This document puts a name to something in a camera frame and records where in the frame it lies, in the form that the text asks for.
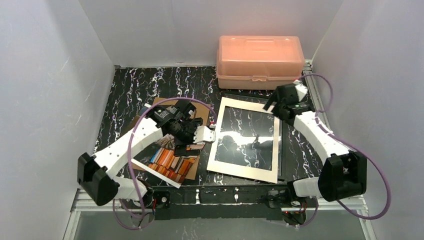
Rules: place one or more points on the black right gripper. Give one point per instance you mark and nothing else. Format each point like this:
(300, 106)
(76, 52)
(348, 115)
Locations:
(276, 100)

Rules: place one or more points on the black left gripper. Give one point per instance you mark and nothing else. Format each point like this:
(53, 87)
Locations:
(185, 145)

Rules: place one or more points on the brown cardboard backing board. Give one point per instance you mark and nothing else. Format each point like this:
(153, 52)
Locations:
(201, 112)

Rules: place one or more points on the cat photo print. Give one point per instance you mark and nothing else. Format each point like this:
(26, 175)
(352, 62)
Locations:
(159, 156)

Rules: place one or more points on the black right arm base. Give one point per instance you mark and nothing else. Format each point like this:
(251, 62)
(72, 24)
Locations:
(296, 217)

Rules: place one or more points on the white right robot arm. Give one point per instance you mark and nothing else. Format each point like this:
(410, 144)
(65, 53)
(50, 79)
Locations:
(344, 171)

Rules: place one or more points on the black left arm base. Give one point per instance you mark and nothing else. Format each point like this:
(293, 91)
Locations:
(155, 200)

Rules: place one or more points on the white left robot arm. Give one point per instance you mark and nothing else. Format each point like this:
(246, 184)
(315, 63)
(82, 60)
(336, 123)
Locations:
(97, 172)

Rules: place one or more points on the pink plastic storage box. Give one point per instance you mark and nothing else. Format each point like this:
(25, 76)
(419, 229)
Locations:
(258, 62)

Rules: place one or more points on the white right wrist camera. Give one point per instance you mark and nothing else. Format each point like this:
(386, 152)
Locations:
(301, 89)

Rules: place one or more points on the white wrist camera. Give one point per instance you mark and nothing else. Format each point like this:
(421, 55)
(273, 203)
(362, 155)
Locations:
(204, 134)
(301, 89)

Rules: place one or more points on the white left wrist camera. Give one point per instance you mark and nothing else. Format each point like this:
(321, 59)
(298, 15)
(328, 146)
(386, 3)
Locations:
(204, 134)

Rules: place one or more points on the aluminium right rail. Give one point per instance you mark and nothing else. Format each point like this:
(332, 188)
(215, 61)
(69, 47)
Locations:
(323, 109)

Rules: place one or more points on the aluminium rail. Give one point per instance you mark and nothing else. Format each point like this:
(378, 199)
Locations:
(222, 195)
(323, 109)

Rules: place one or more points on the aluminium front rail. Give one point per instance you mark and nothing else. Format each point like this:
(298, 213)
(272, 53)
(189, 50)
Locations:
(222, 195)

